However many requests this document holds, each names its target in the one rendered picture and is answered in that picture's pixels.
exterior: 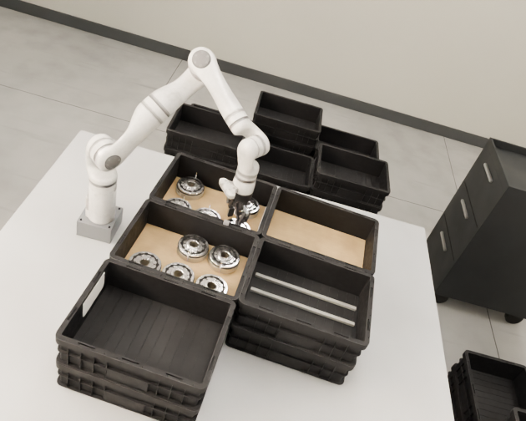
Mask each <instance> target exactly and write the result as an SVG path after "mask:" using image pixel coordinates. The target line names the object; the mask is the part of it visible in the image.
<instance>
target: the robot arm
mask: <svg viewBox="0 0 526 421"><path fill-rule="evenodd" d="M188 65H189V67H188V68H187V70H186V71H185V72H184V73H183V74H182V75H181V76H180V77H178V78H177V79H176V80H175V81H174V82H172V83H170V84H167V85H165V86H164V87H161V88H159V89H156V90H155V91H154V92H153V93H151V94H150V95H149V96H148V97H146V98H145V99H144V100H143V101H142V102H141V103H140V104H139V105H138V106H137V108H136V109H135V111H134V114H133V116H132V119H131V121H130V123H129V127H128V128H127V130H126V131H125V133H124V134H123V135H122V136H121V137H120V138H119V139H118V140H117V141H116V142H114V141H113V140H112V138H111V137H110V136H108V135H106V134H96V135H95V136H93V137H92V138H91V139H90V140H89V142H88V143H87V146H86V152H85V154H86V170H87V172H88V175H89V193H88V194H87V195H86V203H85V216H87V217H88V218H89V219H90V220H91V221H92V222H93V223H95V224H99V225H105V224H108V223H110V222H111V221H113V220H114V217H115V207H116V193H117V179H118V173H117V170H116V169H115V168H117V167H118V166H119V165H121V164H122V163H123V162H124V161H125V159H126V158H127V157H128V156H129V155H130V154H131V153H132V152H133V151H134V149H135V148H136V147H137V146H138V145H139V144H140V143H141V142H142V141H143V140H144V139H145V138H146V137H147V136H148V135H149V134H150V133H152V132H153V131H154V130H155V129H156V128H157V127H159V126H160V125H161V124H162V123H163V122H165V121H166V120H167V119H168V117H170V116H171V115H172V113H174V112H175V111H176V110H177V109H178V108H179V107H180V106H181V105H182V104H183V103H184V102H185V101H186V100H187V99H188V98H189V97H190V96H191V95H193V94H194V93H196V92H197V91H198V90H200V89H201V88H203V87H204V86H206V88H207V89H208V90H209V92H210V94H211V96H212V98H213V99H214V101H215V103H216V105H217V108H218V109H219V111H220V113H221V115H222V117H223V119H224V120H225V122H226V123H227V125H228V126H229V128H230V130H231V132H232V133H233V134H234V135H243V136H245V137H246V139H243V140H242V141H241V142H240V143H239V145H238V148H237V156H238V167H237V170H236V173H235V177H234V179H233V181H230V180H227V179H226V178H220V181H219V185H220V187H221V189H222V190H223V191H224V193H225V195H226V196H227V198H226V203H227V204H229V205H228V207H229V209H228V213H227V216H228V217H230V216H233V215H234V212H235V214H236V220H235V224H236V225H238V226H241V223H246V222H247V220H248V219H249V217H250V211H248V210H247V209H246V208H247V202H248V201H249V200H250V199H251V197H252V194H253V191H254V189H255V181H256V177H257V175H258V171H259V164H258V162H257V161H256V160H255V159H256V158H259V157H261V156H262V155H266V154H267V153H268V152H269V150H270V142H269V140H268V138H267V137H266V135H265V134H264V133H263V132H262V131H261V130H260V129H259V128H258V127H257V126H256V125H255V124H254V123H252V122H251V121H250V119H249V117H248V115H247V114H246V112H245V111H244V109H243V108H242V106H241V105H240V103H239V101H238V100H237V98H236V97H235V96H234V94H233V93H232V91H231V89H230V87H229V86H228V84H227V83H226V81H225V79H224V77H223V75H222V73H221V71H220V68H219V65H218V63H217V60H216V57H215V55H214V54H213V52H212V51H210V50H209V49H208V48H204V47H198V48H195V49H193V50H192V51H191V52H190V55H189V57H188ZM230 199H231V200H230ZM238 211H240V212H238ZM240 215H241V217H240V218H239V216H240Z"/></svg>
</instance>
